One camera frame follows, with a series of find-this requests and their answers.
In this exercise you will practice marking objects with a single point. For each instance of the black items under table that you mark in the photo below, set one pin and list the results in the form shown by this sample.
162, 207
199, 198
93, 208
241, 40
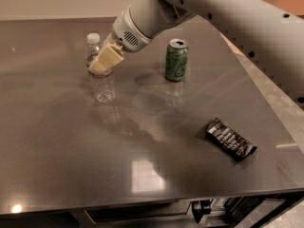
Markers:
242, 212

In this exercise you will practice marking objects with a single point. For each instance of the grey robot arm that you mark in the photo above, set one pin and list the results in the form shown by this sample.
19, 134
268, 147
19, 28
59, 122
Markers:
271, 38

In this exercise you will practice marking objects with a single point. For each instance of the drawer under table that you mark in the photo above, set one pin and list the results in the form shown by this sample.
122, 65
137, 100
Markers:
148, 211

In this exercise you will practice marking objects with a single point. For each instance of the clear plastic water bottle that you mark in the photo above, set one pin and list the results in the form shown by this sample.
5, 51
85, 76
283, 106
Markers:
102, 85

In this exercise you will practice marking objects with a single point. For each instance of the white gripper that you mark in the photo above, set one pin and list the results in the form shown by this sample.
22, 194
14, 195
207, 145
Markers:
127, 32

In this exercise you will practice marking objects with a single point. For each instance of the black snack bar wrapper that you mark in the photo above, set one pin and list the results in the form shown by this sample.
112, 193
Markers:
228, 140

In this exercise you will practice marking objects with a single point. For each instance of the green soda can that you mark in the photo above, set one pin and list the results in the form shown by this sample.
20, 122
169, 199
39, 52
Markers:
176, 59

